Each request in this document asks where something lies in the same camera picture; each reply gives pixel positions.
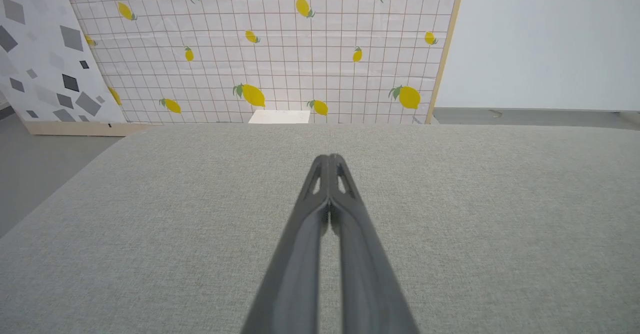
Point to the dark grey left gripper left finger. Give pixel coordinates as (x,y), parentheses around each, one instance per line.
(295,274)

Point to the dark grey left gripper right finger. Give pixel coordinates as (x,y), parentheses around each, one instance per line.
(370,284)

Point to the white box table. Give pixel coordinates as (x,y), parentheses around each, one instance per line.
(280,116)

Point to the lemon print grid panel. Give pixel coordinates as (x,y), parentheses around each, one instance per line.
(280,48)

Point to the grey terrazzo print panel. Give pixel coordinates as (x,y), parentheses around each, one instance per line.
(45,48)

